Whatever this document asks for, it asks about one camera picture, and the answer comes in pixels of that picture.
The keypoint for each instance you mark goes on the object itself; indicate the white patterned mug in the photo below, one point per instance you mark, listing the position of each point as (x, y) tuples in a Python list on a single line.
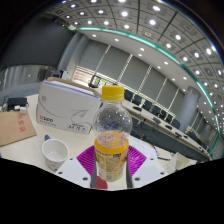
[(53, 160)]

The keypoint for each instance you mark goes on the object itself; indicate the white open box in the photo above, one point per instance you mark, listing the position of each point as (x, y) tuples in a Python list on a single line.
[(183, 161)]

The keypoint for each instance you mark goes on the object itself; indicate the yellow-capped clear drink bottle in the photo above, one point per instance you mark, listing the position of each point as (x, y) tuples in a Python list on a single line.
[(111, 153)]

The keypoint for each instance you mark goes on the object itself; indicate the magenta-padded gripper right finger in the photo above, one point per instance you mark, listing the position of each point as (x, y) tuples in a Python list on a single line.
[(150, 168)]

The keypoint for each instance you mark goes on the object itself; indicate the brown paper envelope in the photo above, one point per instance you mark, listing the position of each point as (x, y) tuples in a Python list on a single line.
[(15, 128)]

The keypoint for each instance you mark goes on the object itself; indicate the row of black office chairs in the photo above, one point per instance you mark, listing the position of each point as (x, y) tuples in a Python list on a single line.
[(156, 110)]

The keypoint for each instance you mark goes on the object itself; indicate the white cardboard paper box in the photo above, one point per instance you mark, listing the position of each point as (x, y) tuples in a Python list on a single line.
[(63, 111)]

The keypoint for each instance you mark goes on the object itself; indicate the long curved conference desk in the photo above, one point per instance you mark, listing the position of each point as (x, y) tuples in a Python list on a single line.
[(173, 140)]

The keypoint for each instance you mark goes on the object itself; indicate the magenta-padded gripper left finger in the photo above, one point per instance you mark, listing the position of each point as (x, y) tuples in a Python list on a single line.
[(71, 168)]

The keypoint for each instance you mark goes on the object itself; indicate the group of ceiling lights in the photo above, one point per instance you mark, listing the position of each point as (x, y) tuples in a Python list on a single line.
[(152, 22)]

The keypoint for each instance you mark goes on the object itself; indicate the flat round red coaster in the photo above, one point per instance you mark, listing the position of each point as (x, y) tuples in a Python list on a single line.
[(101, 184)]

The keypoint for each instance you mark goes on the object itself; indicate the black power adapter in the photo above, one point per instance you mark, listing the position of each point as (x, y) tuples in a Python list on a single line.
[(16, 101)]

